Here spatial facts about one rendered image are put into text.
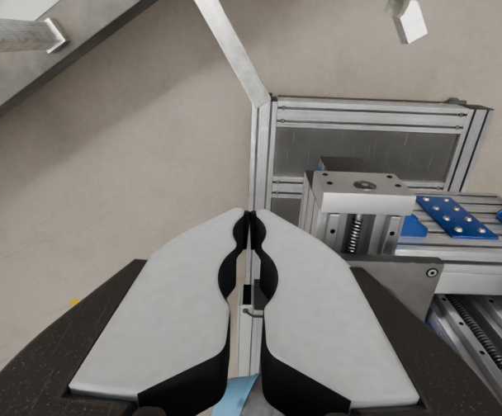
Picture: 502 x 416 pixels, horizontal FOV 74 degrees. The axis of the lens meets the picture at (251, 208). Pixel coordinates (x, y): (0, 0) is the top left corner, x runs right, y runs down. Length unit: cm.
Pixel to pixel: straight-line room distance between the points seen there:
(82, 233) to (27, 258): 36
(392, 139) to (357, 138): 13
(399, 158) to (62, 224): 158
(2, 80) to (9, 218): 122
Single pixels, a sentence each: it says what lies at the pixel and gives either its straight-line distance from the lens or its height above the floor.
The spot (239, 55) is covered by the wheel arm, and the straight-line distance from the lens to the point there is 57.
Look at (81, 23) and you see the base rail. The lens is 80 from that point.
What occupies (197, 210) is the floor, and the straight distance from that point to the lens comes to 164.
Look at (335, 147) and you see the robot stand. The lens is 131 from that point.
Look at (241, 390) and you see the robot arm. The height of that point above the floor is 119.
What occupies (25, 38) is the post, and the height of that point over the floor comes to 83.
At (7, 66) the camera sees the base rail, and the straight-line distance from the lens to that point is 89.
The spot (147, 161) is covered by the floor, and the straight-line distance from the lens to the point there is 159.
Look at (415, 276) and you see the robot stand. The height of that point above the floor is 104.
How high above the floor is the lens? 143
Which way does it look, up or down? 63 degrees down
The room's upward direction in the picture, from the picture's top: 179 degrees counter-clockwise
